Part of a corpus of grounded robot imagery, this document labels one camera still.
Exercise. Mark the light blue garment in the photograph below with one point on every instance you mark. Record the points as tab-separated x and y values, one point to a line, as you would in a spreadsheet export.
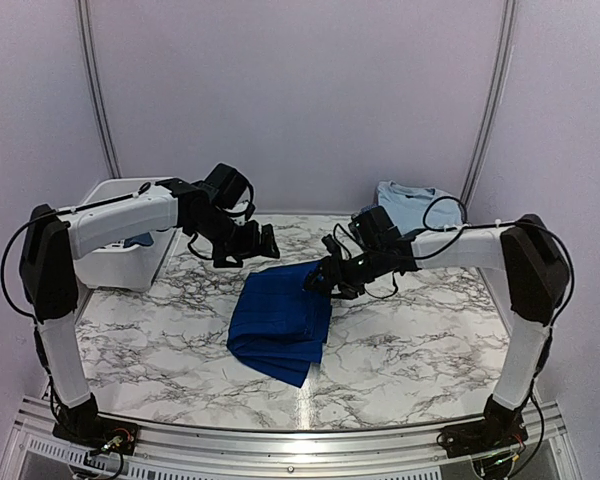
407	206

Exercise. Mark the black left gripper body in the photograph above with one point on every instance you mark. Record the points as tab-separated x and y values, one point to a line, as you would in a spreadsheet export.
229	240

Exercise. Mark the blue checked shirt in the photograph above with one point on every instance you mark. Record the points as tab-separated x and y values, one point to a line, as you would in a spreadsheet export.
363	209

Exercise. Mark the left wall aluminium post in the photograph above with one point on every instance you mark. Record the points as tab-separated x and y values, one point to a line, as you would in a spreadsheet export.
86	32

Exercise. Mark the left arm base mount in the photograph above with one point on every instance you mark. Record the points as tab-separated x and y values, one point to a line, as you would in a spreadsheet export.
83	425

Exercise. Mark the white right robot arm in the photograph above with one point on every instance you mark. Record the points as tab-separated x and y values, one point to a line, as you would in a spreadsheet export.
538	268

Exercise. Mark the white plastic laundry bin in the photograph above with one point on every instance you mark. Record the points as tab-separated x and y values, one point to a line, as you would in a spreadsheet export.
134	268

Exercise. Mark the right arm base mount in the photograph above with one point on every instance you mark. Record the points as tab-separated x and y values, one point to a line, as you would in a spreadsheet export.
499	427

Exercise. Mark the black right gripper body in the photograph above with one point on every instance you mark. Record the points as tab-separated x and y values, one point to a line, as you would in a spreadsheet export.
349	280

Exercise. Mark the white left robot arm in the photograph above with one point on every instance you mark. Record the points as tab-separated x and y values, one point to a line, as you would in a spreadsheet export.
53	238

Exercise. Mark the dark blue garment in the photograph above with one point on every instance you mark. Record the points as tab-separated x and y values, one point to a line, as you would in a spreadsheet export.
277	327

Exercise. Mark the grey blue garment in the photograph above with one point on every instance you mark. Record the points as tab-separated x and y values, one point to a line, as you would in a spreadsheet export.
142	240

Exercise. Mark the aluminium front frame rail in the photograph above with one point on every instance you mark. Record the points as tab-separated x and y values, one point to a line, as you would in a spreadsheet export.
171	451

